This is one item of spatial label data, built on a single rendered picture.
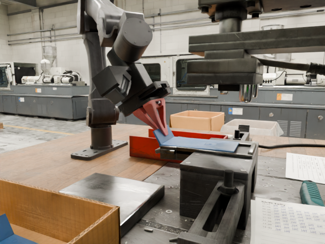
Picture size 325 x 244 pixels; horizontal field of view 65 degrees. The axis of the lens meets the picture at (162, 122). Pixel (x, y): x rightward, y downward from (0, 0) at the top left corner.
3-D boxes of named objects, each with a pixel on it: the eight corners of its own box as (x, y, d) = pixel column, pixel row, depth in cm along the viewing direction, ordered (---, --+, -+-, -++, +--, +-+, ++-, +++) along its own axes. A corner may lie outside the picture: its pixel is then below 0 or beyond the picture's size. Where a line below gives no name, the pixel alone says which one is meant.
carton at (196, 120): (185, 151, 350) (185, 110, 341) (224, 157, 325) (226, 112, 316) (165, 163, 299) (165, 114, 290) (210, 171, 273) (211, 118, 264)
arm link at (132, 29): (164, 48, 46) (153, -9, 48) (117, 45, 42) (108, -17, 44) (143, 75, 56) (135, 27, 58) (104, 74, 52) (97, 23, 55)
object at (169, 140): (166, 137, 56) (166, 124, 55) (239, 144, 49) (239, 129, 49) (152, 145, 49) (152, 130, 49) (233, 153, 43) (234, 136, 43)
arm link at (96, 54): (116, 121, 72) (106, 10, 74) (93, 122, 70) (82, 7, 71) (111, 123, 78) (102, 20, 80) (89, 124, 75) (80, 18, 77)
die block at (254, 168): (210, 174, 58) (211, 142, 57) (256, 180, 54) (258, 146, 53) (179, 215, 40) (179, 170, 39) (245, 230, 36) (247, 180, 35)
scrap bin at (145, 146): (149, 146, 82) (148, 128, 81) (227, 155, 72) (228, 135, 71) (129, 156, 71) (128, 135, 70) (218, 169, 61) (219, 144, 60)
